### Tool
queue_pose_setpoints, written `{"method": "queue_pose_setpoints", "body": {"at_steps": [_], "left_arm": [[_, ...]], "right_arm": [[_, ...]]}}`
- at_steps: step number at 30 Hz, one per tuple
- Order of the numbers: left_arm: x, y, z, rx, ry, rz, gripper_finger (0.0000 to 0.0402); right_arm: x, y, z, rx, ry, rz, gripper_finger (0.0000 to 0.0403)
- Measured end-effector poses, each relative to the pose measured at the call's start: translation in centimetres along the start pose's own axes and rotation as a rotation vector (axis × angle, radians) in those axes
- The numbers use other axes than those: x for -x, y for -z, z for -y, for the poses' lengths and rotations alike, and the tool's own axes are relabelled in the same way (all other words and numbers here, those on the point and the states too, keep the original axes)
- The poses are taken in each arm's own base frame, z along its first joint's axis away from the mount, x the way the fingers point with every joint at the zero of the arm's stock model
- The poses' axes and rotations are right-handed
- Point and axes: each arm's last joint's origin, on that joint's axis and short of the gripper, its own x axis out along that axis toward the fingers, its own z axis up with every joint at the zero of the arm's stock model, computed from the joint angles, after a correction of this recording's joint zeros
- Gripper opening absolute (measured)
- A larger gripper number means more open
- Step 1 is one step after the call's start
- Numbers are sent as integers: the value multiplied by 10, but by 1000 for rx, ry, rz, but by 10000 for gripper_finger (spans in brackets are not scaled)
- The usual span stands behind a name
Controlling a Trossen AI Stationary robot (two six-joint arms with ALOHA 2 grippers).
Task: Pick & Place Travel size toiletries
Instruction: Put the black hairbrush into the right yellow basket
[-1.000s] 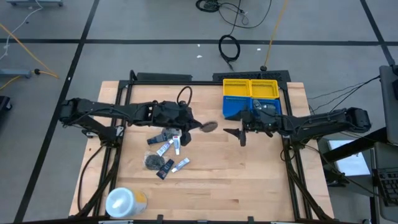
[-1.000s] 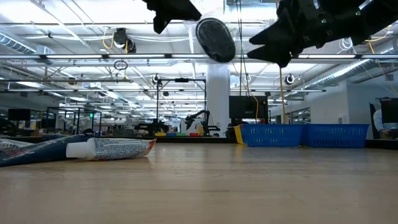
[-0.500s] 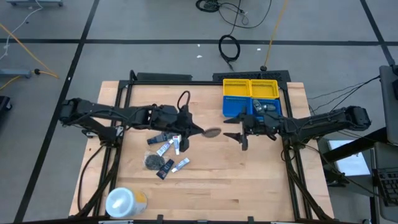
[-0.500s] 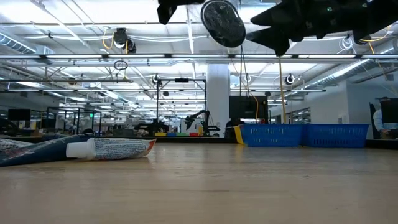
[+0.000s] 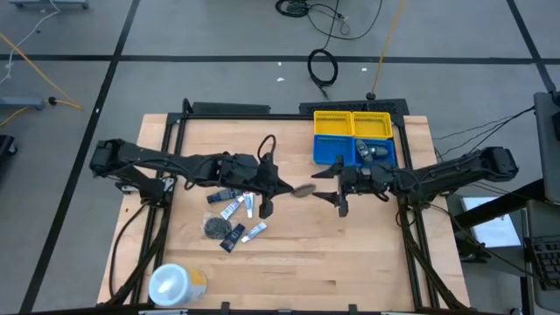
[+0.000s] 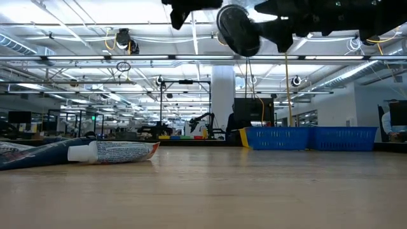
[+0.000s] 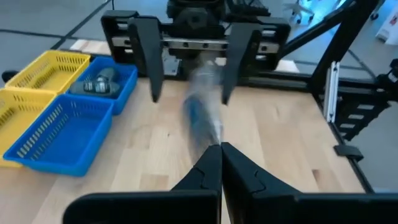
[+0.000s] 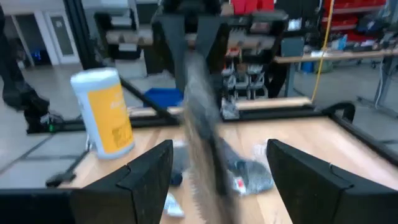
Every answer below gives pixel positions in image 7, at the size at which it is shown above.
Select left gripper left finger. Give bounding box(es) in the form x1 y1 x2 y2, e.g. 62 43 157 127
62 144 223 224

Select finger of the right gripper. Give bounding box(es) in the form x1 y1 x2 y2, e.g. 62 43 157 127
221 21 262 106
127 16 165 104

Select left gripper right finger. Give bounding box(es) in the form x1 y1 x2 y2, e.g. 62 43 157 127
221 142 398 224

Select small grey bottle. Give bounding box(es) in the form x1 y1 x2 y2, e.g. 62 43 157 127
95 67 119 82

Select metal parts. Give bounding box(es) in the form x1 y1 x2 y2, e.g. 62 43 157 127
68 80 121 96

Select blue white tube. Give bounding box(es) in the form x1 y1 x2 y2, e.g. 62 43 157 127
182 60 224 162

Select blue plastic basket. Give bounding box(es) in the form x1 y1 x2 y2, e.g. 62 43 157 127
2 93 114 178
66 55 139 116

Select white office chair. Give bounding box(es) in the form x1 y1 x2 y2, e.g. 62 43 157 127
284 0 315 25

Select black table clip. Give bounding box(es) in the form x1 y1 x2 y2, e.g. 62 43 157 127
334 144 364 162

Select yellow plastic basket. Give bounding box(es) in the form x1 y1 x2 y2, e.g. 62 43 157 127
0 88 57 169
4 49 91 95

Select black round plug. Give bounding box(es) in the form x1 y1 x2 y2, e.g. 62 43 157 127
1 70 19 83

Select white box with red print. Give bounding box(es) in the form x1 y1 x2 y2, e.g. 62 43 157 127
375 9 398 46

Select silver metal bracket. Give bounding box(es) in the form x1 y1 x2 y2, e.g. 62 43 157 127
323 60 340 123

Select black aluminium frame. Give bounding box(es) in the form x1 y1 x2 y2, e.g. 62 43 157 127
239 0 398 194

